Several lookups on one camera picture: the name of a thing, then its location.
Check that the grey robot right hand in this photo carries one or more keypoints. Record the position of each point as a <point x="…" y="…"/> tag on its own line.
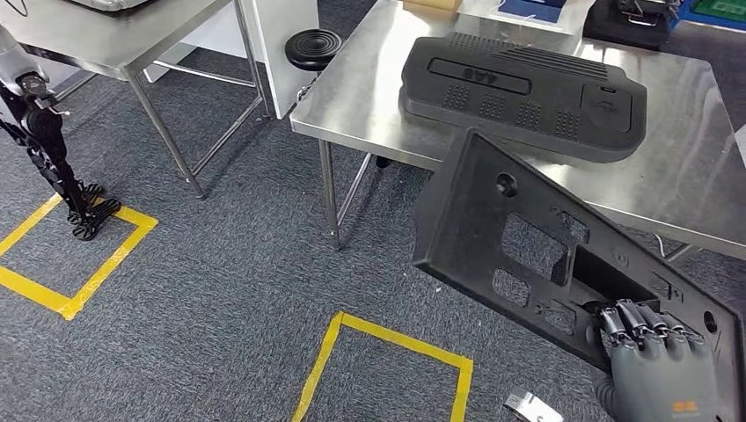
<point x="664" y="378"/>

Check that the black plastic plate part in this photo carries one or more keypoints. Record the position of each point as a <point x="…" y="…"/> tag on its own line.
<point x="460" y="233"/>

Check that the stainless steel workbench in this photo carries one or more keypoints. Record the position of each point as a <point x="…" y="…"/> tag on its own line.
<point x="361" y="99"/>

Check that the yellow floor tape marking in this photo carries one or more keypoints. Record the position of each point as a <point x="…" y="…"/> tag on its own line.
<point x="70" y="306"/>
<point x="402" y="343"/>

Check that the black engine cover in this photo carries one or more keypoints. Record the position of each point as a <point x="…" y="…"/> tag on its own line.
<point x="524" y="110"/>

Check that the black device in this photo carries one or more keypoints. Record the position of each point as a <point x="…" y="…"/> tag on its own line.
<point x="623" y="32"/>

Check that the green and blue mat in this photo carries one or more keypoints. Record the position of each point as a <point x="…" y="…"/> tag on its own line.
<point x="722" y="9"/>

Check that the blue pad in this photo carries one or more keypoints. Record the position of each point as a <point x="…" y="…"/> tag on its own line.
<point x="530" y="9"/>

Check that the brown cardboard box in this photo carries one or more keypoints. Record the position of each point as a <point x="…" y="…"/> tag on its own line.
<point x="431" y="4"/>

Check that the black round ribbed disc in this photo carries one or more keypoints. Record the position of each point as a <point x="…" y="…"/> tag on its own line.
<point x="313" y="49"/>

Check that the white partition panel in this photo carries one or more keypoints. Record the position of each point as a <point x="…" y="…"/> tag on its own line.
<point x="280" y="58"/>

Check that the stainless steel table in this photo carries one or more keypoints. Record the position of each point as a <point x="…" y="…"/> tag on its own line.
<point x="116" y="35"/>

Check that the black legged humanoid robot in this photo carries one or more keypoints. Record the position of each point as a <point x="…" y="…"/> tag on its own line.
<point x="43" y="134"/>

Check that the grey case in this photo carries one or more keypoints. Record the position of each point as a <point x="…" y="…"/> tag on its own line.
<point x="111" y="3"/>

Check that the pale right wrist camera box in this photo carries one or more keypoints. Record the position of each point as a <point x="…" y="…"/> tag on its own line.
<point x="533" y="410"/>

